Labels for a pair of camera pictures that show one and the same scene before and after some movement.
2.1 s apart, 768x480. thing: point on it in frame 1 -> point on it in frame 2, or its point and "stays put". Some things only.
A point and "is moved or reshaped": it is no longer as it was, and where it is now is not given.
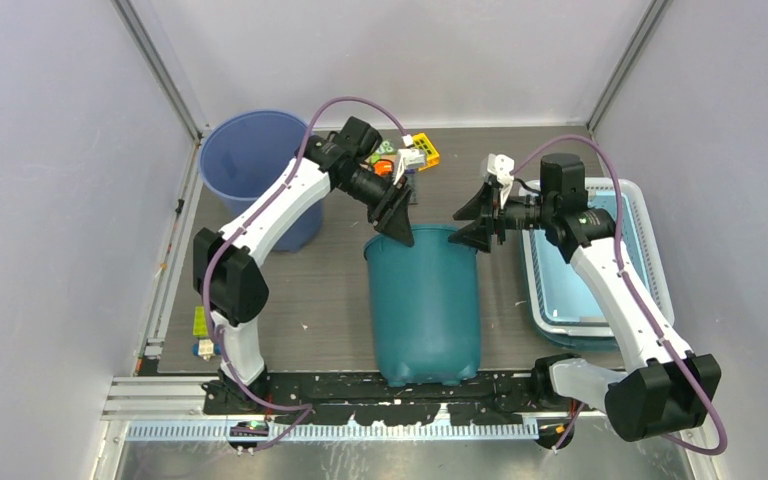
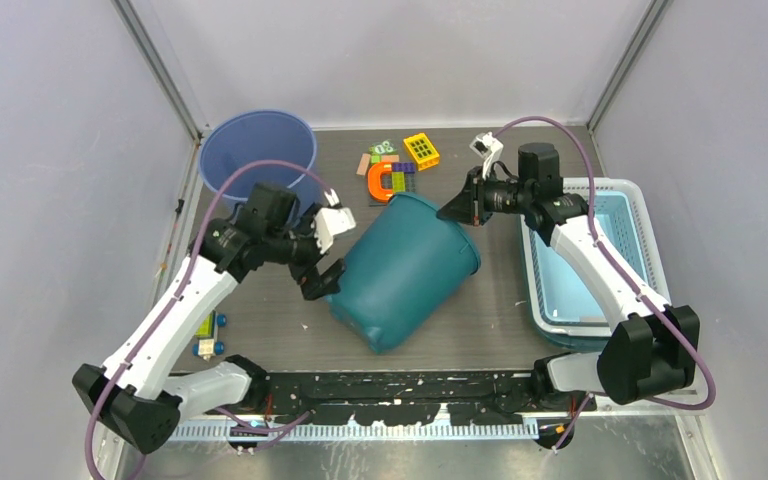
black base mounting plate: x=371 y=399 stays put
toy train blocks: x=204 y=348 stays put
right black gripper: x=485 y=205 -> x=470 y=206
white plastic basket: x=600 y=330 stays put
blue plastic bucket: x=242 y=156 stays put
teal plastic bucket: x=427 y=306 is moved or reshaped
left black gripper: x=391 y=215 -> x=313 y=283
